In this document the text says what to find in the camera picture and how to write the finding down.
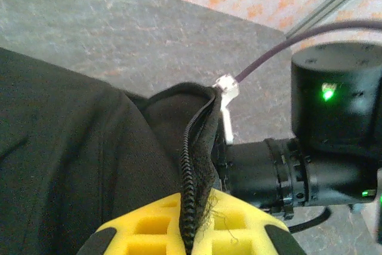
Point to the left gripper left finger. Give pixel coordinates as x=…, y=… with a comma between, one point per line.
x=134, y=237

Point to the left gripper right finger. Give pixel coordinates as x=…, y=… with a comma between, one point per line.
x=244, y=231

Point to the black backpack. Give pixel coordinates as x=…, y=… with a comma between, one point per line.
x=74, y=132

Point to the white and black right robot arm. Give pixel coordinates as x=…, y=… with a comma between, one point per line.
x=379, y=207

